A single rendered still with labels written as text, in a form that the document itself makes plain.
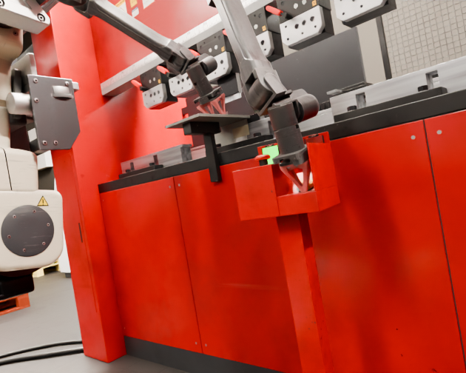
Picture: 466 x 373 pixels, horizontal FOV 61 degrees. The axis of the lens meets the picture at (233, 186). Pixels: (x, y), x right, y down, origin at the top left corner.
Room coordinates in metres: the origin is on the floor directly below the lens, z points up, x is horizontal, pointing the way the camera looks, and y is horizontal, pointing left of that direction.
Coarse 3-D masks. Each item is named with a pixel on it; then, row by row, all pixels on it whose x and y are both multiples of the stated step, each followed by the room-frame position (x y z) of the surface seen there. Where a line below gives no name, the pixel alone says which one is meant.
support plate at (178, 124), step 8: (184, 120) 1.34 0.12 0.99; (192, 120) 1.35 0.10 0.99; (200, 120) 1.37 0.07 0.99; (208, 120) 1.40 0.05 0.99; (216, 120) 1.42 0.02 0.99; (224, 120) 1.45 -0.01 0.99; (232, 120) 1.48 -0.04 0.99; (240, 120) 1.51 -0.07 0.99; (168, 128) 1.42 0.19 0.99; (176, 128) 1.45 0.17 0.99
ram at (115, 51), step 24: (120, 0) 1.91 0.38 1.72; (168, 0) 1.68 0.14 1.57; (192, 0) 1.59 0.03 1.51; (264, 0) 1.36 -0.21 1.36; (96, 24) 2.07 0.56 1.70; (168, 24) 1.70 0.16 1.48; (192, 24) 1.60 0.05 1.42; (216, 24) 1.52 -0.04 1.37; (96, 48) 2.09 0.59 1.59; (120, 48) 1.95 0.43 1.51; (144, 48) 1.82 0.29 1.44; (192, 48) 1.65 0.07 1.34; (120, 72) 1.98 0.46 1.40; (144, 72) 1.85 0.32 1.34
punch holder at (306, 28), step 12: (276, 0) 1.33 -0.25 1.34; (288, 0) 1.30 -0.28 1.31; (300, 0) 1.27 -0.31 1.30; (312, 0) 1.24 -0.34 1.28; (324, 0) 1.26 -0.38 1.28; (288, 12) 1.30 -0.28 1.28; (300, 12) 1.27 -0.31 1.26; (312, 12) 1.24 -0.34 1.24; (324, 12) 1.26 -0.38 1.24; (288, 24) 1.30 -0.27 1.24; (300, 24) 1.28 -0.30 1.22; (312, 24) 1.25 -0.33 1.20; (324, 24) 1.24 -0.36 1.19; (288, 36) 1.31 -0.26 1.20; (300, 36) 1.28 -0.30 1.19; (312, 36) 1.27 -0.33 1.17; (324, 36) 1.29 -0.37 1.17; (300, 48) 1.37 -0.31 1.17
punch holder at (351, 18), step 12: (336, 0) 1.19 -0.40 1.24; (348, 0) 1.16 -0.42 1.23; (360, 0) 1.14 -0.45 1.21; (372, 0) 1.12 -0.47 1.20; (384, 0) 1.10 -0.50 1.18; (336, 12) 1.19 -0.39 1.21; (348, 12) 1.17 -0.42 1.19; (360, 12) 1.14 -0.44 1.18; (372, 12) 1.15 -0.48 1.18; (384, 12) 1.17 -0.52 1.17; (348, 24) 1.22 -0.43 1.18
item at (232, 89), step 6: (222, 78) 1.57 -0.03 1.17; (228, 78) 1.55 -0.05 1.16; (234, 78) 1.53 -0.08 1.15; (222, 84) 1.57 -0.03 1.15; (228, 84) 1.55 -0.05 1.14; (234, 84) 1.53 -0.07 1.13; (240, 84) 1.54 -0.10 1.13; (222, 90) 1.58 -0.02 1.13; (228, 90) 1.56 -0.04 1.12; (234, 90) 1.53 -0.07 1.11; (240, 90) 1.53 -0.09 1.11; (228, 96) 1.57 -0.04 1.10; (234, 96) 1.55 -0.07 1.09; (240, 96) 1.53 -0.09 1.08
